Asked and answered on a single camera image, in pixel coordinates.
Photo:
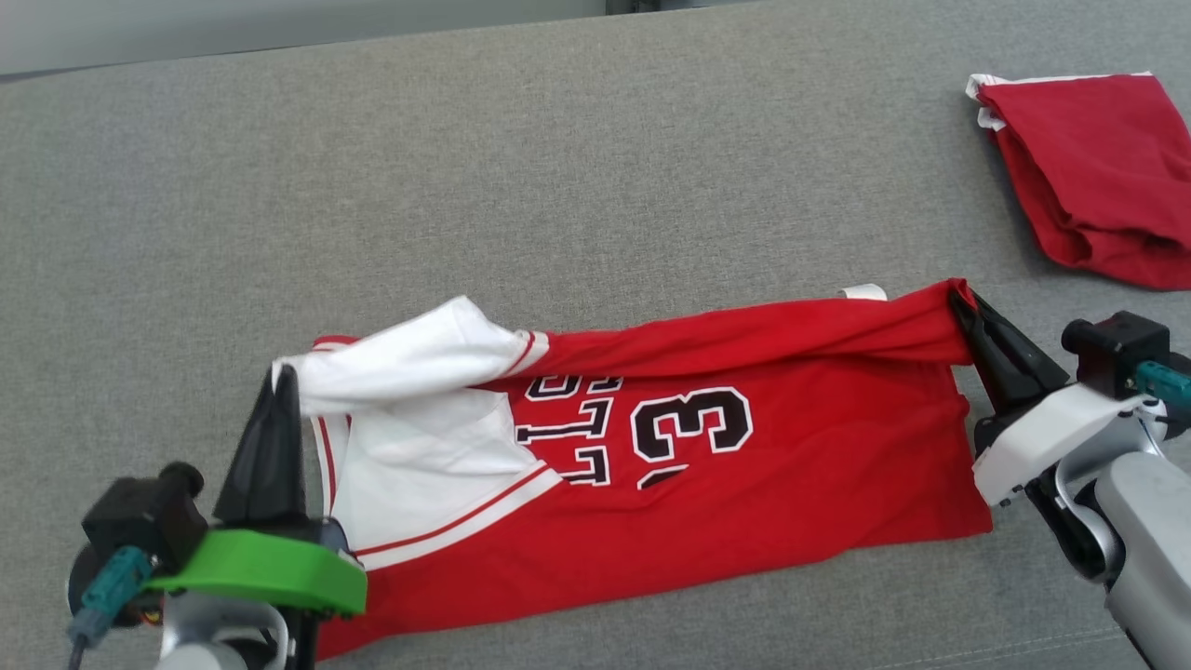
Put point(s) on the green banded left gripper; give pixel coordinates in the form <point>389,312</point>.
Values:
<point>270,569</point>

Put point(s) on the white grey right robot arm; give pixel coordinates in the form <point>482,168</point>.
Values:
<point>1149,540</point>

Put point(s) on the red shorts with white stripe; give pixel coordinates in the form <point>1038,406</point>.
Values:
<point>1098,177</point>

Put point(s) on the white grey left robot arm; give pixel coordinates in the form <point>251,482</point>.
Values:
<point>205,651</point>

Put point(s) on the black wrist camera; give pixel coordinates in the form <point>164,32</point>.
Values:
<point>1117,349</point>
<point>140,521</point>

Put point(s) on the red and white basketball jersey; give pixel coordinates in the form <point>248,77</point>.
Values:
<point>791,484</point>

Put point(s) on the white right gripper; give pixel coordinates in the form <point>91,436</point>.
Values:
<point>1042,437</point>

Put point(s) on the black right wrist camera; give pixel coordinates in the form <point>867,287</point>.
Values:
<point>1117,349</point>

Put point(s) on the grey fabric panel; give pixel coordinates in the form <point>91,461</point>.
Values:
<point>558,167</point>

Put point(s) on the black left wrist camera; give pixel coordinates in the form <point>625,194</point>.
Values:
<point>140,521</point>

